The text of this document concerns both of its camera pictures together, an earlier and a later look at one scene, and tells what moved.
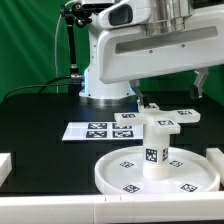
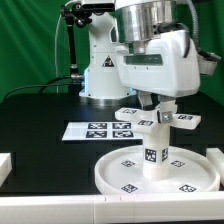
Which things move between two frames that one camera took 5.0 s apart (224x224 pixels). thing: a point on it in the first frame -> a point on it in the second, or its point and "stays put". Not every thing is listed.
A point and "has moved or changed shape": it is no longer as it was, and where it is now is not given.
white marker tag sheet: (102, 131) stays put
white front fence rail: (116, 208) stays put
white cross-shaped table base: (161, 121) has moved or changed shape
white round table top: (189, 172) stays put
